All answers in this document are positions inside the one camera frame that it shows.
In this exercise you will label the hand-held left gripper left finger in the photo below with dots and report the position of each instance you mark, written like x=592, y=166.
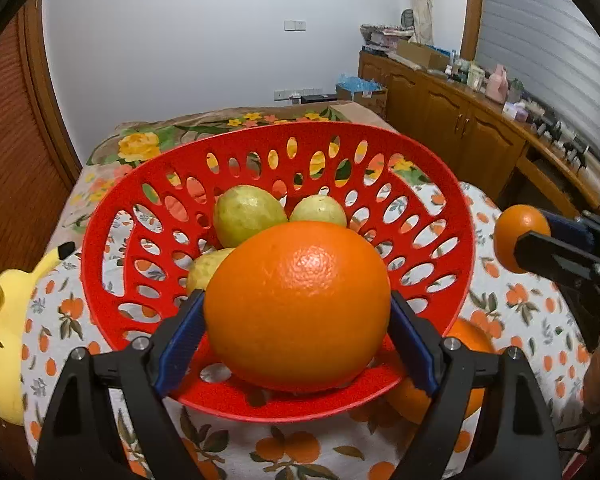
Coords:
x=180, y=346

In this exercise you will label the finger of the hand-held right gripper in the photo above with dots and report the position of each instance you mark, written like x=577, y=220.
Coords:
x=545, y=255
x=570, y=232

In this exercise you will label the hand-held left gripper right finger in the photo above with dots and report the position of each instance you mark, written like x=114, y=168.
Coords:
x=415, y=346

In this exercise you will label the small tangerine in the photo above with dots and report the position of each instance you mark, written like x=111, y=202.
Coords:
x=517, y=220

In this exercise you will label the large orange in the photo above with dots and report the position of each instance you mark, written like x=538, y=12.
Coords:
x=295, y=305
x=472, y=342

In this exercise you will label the yellow-green guava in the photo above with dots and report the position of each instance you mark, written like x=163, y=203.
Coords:
x=205, y=267
x=250, y=215

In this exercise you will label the red perforated plastic basket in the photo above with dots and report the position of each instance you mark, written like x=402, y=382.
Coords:
x=290, y=407

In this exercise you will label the light green guava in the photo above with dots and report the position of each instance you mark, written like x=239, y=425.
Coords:
x=320, y=210

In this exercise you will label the person's right hand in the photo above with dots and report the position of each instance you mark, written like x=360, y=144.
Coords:
x=596, y=380

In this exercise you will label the black clamp device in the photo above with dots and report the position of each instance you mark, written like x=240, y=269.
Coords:
x=547, y=125
x=575, y=151

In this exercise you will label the pink tissue box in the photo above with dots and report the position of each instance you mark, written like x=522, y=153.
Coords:
x=515, y=111

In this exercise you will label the small green plant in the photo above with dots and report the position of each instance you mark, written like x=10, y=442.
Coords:
x=515, y=90

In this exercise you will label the orange-print white tablecloth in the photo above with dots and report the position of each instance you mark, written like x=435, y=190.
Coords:
x=305, y=462

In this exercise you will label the pink bottle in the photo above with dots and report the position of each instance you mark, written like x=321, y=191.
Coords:
x=497, y=85

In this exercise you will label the yellow plush toy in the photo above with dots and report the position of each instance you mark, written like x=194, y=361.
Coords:
x=0, y=350

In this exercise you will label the white plastic bottle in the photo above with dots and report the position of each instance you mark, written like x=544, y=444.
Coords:
x=476, y=77

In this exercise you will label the long wooden cabinet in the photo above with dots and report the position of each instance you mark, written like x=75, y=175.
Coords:
x=430, y=105

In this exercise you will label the open cardboard box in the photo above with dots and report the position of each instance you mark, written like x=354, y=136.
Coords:
x=420, y=55

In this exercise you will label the cardboard box with blue bags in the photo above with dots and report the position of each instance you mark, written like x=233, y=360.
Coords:
x=362, y=95

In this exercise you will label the brown slatted wooden wardrobe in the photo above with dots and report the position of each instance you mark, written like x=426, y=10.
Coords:
x=15, y=160

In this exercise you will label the stack of papers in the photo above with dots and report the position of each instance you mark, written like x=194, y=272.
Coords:
x=385, y=37

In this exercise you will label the cream tied curtain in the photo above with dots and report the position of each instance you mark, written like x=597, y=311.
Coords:
x=422, y=0

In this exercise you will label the wooden window frame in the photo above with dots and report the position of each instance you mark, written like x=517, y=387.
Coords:
x=472, y=5

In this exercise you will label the white wall socket strip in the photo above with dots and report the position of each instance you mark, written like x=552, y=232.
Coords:
x=287, y=94

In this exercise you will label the white wall switch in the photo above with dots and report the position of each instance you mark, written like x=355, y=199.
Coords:
x=295, y=24

